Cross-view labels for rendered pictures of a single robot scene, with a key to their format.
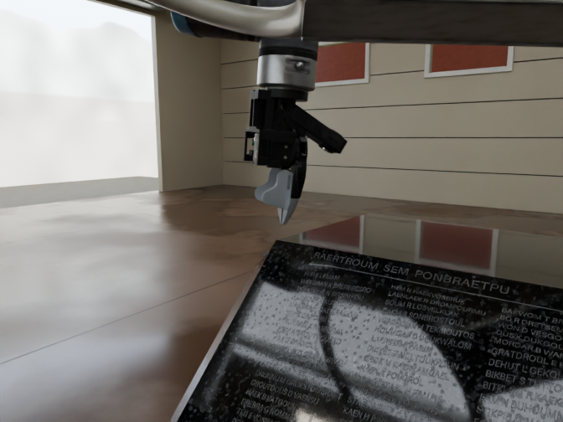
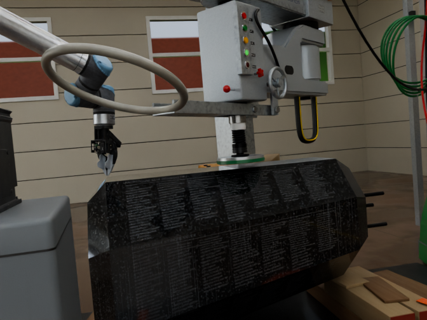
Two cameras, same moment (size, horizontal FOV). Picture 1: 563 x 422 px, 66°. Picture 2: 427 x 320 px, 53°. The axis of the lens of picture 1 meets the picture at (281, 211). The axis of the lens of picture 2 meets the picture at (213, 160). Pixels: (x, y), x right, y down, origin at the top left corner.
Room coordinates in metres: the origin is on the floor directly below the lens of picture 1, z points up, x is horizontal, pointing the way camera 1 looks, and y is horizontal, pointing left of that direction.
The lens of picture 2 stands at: (-0.80, 1.11, 0.97)
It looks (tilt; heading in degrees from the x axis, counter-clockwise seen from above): 3 degrees down; 309
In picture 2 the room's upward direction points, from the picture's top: 5 degrees counter-clockwise
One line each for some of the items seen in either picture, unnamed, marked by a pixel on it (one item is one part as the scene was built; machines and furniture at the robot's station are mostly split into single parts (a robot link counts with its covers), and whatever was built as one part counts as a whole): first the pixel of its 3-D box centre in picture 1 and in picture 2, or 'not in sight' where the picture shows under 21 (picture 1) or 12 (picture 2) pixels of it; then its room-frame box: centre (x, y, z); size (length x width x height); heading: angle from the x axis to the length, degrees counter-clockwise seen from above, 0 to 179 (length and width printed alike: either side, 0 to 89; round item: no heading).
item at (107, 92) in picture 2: (289, 17); (103, 100); (0.70, -0.01, 1.17); 0.10 x 0.09 x 0.12; 95
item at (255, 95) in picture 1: (278, 130); (103, 140); (0.70, 0.01, 1.00); 0.09 x 0.08 x 0.12; 112
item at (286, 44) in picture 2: not in sight; (281, 68); (0.31, -0.86, 1.30); 0.74 x 0.23 x 0.49; 89
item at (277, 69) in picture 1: (287, 76); (105, 120); (0.69, -0.01, 1.08); 0.10 x 0.09 x 0.05; 22
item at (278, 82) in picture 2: not in sight; (271, 84); (0.21, -0.59, 1.20); 0.15 x 0.10 x 0.15; 89
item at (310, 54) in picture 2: not in sight; (302, 65); (0.32, -1.13, 1.34); 0.19 x 0.19 x 0.20
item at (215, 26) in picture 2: not in sight; (243, 61); (0.33, -0.55, 1.32); 0.36 x 0.22 x 0.45; 89
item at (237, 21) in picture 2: not in sight; (242, 40); (0.22, -0.40, 1.37); 0.08 x 0.03 x 0.28; 89
